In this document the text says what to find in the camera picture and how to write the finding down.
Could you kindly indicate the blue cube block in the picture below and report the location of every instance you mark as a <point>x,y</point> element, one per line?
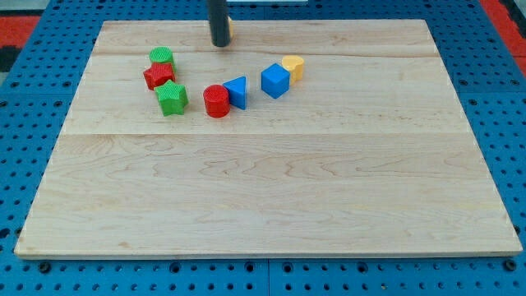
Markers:
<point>275,80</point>

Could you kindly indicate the yellow heart block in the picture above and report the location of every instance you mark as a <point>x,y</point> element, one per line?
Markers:
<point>294,64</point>

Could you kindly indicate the blue triangle block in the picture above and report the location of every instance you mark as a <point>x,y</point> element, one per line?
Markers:
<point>237,92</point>

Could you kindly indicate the light wooden board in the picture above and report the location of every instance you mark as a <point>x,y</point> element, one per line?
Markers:
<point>369,155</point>

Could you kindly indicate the red cylinder block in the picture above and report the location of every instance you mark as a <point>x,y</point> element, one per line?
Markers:
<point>216,99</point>

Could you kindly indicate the green star block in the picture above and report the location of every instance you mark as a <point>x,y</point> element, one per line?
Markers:
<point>172,98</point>

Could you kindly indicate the red star block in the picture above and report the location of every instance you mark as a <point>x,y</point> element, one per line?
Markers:
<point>158,74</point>

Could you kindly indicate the yellow block behind rod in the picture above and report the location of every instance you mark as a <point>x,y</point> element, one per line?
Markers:
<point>230,27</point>

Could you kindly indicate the green cylinder block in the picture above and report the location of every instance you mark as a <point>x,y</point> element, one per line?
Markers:
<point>162,55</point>

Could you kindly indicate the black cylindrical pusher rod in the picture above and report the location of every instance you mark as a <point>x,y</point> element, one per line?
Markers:
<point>218,21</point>

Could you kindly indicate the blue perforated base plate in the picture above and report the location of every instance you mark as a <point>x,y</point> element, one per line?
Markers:
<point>39,89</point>

